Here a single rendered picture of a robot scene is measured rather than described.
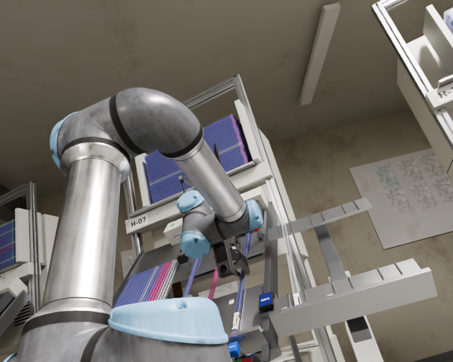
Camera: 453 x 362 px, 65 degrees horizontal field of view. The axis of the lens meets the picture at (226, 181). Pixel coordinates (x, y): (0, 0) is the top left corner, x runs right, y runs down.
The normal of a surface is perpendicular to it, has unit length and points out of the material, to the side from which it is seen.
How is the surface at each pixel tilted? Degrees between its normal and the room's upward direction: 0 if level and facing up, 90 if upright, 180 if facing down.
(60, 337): 75
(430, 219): 90
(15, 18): 180
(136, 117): 119
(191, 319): 87
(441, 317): 90
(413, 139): 90
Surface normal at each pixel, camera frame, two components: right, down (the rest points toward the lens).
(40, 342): -0.29, -0.59
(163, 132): 0.43, 0.47
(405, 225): -0.03, -0.40
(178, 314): 0.31, -0.50
